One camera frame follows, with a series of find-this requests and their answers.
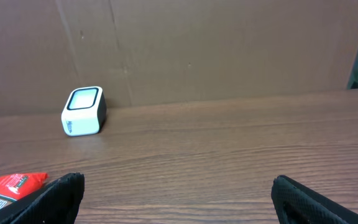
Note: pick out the white barcode scanner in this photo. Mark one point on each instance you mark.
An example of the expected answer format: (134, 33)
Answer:
(85, 111)

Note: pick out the orange long noodle packet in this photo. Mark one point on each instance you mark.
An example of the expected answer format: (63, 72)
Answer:
(16, 186)

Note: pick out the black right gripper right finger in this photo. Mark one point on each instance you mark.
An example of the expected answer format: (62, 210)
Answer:
(295, 203)

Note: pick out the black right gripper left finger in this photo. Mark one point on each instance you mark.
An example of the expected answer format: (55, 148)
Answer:
(56, 203)

